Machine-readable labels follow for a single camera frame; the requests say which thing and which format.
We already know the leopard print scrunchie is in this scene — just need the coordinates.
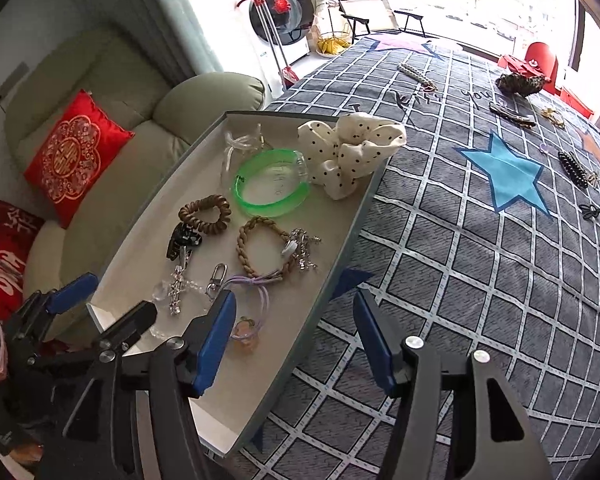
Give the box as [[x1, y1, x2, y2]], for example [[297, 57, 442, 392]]
[[495, 72, 548, 97]]

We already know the grey plaid star blanket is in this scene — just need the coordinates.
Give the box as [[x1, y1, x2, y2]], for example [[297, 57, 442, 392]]
[[220, 35, 600, 480]]

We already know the purple cord charm keychain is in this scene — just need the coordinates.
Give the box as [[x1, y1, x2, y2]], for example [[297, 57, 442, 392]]
[[206, 262, 287, 356]]

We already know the silver charm bracelet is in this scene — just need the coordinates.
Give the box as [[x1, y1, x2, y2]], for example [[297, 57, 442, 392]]
[[282, 227, 323, 273]]

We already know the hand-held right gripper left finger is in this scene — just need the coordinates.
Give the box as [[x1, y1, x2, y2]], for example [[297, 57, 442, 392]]
[[32, 290, 238, 480]]

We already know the green translucent bangle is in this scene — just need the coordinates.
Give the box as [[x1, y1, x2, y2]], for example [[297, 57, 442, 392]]
[[232, 147, 312, 218]]

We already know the yellow basket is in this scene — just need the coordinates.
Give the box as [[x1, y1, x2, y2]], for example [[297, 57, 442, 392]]
[[316, 32, 353, 57]]

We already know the red mop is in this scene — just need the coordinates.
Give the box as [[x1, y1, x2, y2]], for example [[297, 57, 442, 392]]
[[235, 0, 301, 86]]

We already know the pearl hair clip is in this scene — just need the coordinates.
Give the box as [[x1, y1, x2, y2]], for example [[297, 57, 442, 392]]
[[397, 63, 438, 93]]

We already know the red box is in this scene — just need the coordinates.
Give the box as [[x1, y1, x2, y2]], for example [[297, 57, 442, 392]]
[[560, 85, 593, 118]]

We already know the white polka dot scrunchie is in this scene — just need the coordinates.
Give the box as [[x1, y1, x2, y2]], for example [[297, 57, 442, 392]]
[[297, 112, 408, 201]]

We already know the red patterned cushion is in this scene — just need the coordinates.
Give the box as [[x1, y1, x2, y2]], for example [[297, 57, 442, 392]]
[[22, 89, 136, 228]]

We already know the tortoiseshell hair clip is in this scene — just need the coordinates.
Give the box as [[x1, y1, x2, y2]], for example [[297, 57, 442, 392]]
[[489, 101, 537, 127]]

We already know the clear hair claw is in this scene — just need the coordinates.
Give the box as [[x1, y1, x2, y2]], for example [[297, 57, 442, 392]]
[[221, 122, 276, 186]]

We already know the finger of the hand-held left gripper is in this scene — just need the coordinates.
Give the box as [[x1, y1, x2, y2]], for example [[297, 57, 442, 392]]
[[92, 301, 159, 361], [7, 272, 100, 368]]

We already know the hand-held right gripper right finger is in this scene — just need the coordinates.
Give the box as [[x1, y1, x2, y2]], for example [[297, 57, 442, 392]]
[[352, 289, 553, 480]]

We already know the brown braided bracelet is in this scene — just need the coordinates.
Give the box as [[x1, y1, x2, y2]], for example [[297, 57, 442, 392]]
[[236, 216, 293, 281]]

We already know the grey tray box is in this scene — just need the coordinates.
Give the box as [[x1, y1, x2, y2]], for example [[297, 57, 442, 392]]
[[87, 110, 386, 458]]

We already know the red chair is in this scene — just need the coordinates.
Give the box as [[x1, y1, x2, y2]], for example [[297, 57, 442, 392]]
[[497, 42, 560, 96]]

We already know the brown spiral hair tie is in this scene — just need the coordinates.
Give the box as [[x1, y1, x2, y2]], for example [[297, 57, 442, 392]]
[[178, 194, 232, 236]]

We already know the beige armchair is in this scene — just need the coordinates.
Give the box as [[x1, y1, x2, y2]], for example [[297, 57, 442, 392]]
[[2, 27, 266, 341]]

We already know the white washing machine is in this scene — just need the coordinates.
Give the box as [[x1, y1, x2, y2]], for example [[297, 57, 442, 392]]
[[240, 0, 313, 68]]

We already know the clear crystal bead bracelet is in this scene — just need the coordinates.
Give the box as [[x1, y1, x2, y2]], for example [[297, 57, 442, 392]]
[[150, 252, 216, 341]]

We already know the black folding stool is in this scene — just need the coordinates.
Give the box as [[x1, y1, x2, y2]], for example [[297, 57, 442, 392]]
[[392, 7, 428, 38]]

